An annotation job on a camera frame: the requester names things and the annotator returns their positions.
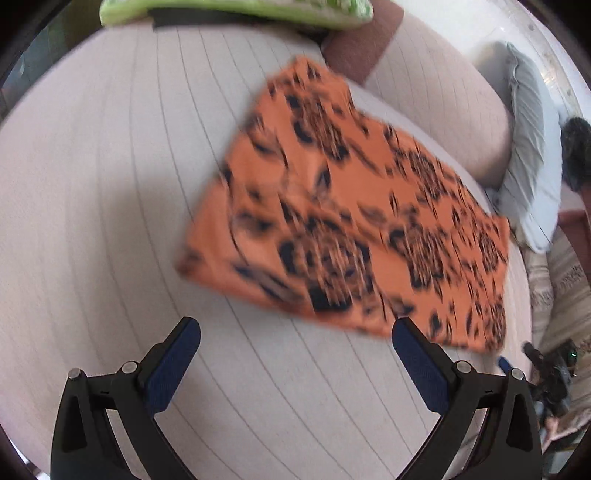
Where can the orange floral shirt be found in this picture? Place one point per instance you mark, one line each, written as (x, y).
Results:
(323, 207)

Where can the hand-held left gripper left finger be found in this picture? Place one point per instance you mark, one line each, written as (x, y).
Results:
(173, 364)

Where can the quilted pink mattress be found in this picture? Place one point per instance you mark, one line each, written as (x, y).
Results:
(115, 184)

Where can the green patterned pillow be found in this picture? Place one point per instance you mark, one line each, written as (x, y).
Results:
(231, 9)

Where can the beige and brown bolster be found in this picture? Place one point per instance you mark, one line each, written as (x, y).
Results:
(438, 92)

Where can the dark fuzzy object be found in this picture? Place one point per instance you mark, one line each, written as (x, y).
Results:
(577, 152)

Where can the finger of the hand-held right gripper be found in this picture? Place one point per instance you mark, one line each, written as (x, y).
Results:
(505, 364)
(533, 353)

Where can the grey pillow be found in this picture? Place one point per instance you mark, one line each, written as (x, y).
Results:
(531, 175)

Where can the reddish brown cloth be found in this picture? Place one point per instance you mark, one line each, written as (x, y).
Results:
(577, 221)

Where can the dark cloth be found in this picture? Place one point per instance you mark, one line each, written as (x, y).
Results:
(207, 19)

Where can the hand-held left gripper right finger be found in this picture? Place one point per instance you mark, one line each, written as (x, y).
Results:
(420, 362)

